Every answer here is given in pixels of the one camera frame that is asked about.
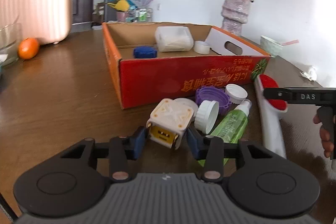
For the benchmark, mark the purple plastic lid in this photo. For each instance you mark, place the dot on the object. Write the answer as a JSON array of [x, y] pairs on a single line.
[[211, 93]]

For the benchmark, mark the translucent round cup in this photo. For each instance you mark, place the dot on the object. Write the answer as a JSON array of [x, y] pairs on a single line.
[[202, 47]]

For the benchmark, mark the white red lint brush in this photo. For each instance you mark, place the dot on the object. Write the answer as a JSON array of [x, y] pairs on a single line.
[[270, 111]]

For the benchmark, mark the green spray bottle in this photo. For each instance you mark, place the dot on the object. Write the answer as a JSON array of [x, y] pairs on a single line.
[[233, 125]]

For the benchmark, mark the person's right hand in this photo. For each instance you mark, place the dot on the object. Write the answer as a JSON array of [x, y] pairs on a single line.
[[325, 136]]

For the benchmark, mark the yellow blue floor clutter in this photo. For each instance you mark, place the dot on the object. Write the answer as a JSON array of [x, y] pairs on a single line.
[[129, 11]]

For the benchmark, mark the small white cap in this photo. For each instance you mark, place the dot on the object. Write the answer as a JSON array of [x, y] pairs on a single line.
[[236, 93]]

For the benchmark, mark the orange fruit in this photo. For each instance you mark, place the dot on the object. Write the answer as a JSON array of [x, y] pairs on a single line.
[[28, 48]]

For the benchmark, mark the crumpled white tissue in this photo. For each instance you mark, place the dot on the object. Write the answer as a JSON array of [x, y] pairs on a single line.
[[309, 72]]

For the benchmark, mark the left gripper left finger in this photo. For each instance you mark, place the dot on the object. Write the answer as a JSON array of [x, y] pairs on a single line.
[[77, 178]]

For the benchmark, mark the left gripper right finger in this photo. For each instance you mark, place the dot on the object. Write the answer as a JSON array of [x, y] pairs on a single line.
[[255, 178]]

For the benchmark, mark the white green bowl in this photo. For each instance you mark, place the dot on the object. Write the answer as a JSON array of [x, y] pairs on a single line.
[[271, 46]]

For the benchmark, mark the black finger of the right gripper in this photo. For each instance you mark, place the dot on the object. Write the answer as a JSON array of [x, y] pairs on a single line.
[[322, 97]]

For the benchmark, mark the white plastic lid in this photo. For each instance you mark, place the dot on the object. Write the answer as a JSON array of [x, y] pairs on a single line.
[[206, 116]]

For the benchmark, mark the red cardboard box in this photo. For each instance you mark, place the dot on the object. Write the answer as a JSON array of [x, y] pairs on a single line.
[[137, 82]]

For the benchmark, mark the pink suitcase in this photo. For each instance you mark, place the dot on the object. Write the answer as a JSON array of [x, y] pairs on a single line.
[[49, 21]]

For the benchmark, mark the blue plastic lid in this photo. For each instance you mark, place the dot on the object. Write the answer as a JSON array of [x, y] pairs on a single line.
[[144, 52]]

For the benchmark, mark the clear glass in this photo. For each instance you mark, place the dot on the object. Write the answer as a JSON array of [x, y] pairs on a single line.
[[11, 36]]

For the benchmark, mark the translucent plastic container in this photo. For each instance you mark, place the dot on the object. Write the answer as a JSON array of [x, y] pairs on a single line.
[[173, 39]]

